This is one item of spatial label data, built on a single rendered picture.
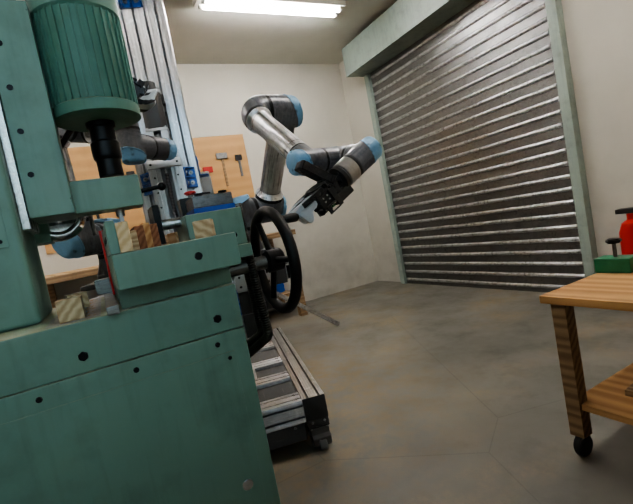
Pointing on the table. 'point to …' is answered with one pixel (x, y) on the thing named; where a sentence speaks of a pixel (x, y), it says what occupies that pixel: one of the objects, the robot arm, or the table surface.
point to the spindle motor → (84, 62)
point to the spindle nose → (105, 147)
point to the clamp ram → (162, 222)
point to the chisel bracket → (106, 195)
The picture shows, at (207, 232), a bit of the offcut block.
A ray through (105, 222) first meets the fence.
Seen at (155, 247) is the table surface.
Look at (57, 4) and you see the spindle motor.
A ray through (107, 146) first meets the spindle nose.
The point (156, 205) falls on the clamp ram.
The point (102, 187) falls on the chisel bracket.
